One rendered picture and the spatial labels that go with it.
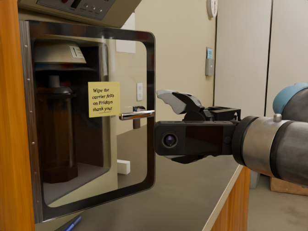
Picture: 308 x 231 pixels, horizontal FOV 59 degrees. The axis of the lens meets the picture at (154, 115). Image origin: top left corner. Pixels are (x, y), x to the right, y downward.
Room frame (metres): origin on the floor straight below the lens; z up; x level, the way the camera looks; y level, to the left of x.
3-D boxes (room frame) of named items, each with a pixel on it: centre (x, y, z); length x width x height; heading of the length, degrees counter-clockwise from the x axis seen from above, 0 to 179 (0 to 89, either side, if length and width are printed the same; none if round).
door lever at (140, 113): (0.61, 0.04, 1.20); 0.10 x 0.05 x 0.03; 126
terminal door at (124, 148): (0.60, 0.12, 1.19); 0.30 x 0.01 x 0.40; 126
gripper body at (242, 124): (0.42, -0.11, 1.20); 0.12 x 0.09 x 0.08; 37
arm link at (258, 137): (0.35, -0.15, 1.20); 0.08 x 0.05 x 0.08; 127
